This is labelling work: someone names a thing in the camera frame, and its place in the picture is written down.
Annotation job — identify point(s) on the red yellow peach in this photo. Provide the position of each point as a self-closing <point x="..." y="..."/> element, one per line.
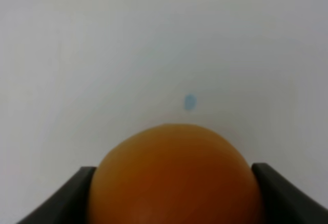
<point x="174" y="174"/>

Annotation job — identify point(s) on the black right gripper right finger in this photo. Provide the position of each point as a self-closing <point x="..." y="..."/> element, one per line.
<point x="283" y="202"/>

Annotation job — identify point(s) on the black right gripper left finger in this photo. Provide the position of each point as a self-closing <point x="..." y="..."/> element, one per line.
<point x="68" y="204"/>

